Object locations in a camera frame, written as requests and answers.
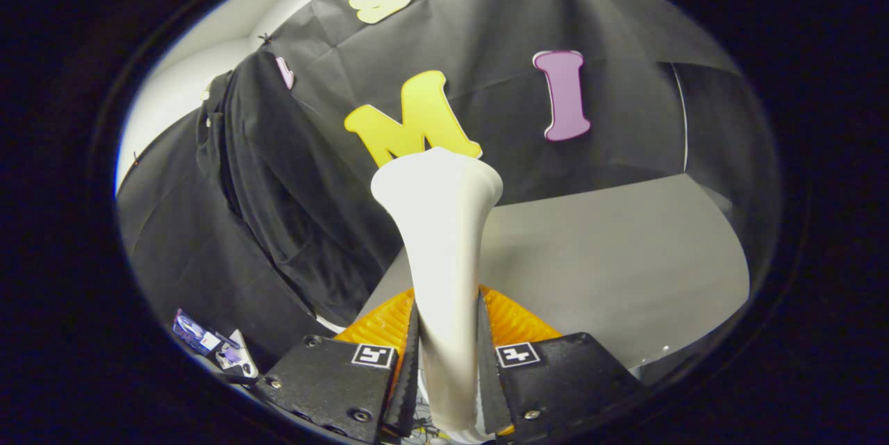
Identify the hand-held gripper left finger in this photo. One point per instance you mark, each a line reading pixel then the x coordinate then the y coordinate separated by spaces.
pixel 326 382

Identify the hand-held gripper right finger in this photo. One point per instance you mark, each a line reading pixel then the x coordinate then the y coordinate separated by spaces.
pixel 555 382

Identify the white garment steamer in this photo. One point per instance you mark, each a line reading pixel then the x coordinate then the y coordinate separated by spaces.
pixel 444 257

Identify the black jacket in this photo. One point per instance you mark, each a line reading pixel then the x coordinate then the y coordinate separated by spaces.
pixel 278 188

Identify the beige cabinet with grey top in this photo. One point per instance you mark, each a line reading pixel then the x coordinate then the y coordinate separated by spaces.
pixel 611 257

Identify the black backdrop cloth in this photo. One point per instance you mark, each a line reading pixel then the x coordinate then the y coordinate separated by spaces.
pixel 486 35

